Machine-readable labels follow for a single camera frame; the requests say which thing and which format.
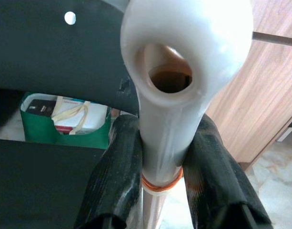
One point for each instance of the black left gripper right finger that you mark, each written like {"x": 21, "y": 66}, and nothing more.
{"x": 219, "y": 179}

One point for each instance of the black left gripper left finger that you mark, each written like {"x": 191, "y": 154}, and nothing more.
{"x": 112, "y": 179}

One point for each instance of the orange rubber band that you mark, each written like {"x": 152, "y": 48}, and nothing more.
{"x": 162, "y": 187}

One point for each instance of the white box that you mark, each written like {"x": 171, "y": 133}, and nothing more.
{"x": 91, "y": 119}

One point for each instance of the green paper bag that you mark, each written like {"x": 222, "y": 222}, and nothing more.
{"x": 41, "y": 131}

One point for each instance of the wooden cabinet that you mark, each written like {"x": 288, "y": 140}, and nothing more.
{"x": 255, "y": 95}

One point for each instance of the black box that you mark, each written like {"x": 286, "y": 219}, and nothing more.
{"x": 39, "y": 109}

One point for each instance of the black chair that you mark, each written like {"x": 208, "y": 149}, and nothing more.
{"x": 41, "y": 59}

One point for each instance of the white round cap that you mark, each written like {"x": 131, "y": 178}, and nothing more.
{"x": 70, "y": 17}

